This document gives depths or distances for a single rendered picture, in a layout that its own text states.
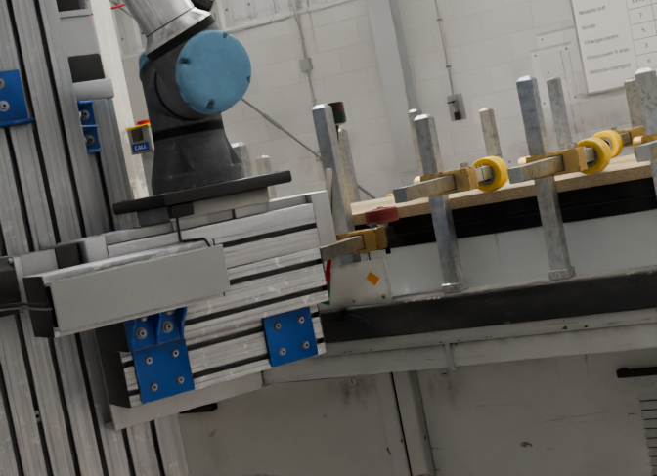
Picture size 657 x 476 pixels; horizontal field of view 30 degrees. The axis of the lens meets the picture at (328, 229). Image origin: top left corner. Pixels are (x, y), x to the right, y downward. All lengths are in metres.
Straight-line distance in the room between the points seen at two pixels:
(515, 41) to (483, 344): 7.61
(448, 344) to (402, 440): 0.43
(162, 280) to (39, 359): 0.35
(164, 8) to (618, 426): 1.61
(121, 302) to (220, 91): 0.34
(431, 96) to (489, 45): 0.67
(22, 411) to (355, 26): 9.05
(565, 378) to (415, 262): 0.46
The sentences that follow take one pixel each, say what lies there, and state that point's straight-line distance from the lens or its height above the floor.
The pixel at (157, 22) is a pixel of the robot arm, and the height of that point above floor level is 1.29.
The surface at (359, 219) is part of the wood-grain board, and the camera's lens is 3.05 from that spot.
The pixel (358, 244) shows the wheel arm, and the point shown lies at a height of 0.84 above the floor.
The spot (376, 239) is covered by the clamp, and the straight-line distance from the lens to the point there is 2.80.
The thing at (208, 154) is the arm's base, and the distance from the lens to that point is 1.94.
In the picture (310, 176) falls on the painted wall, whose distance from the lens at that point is 11.18.
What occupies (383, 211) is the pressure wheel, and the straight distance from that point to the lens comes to 2.91.
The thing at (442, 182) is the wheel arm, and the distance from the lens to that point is 2.65.
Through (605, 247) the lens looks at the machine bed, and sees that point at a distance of 2.85.
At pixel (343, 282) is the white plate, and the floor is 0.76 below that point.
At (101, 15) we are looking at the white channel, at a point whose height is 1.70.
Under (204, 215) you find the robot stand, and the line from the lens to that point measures 1.93.
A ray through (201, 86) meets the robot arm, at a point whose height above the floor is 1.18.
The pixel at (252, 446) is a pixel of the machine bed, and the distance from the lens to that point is 3.42.
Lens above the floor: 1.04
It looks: 3 degrees down
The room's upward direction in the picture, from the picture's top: 11 degrees counter-clockwise
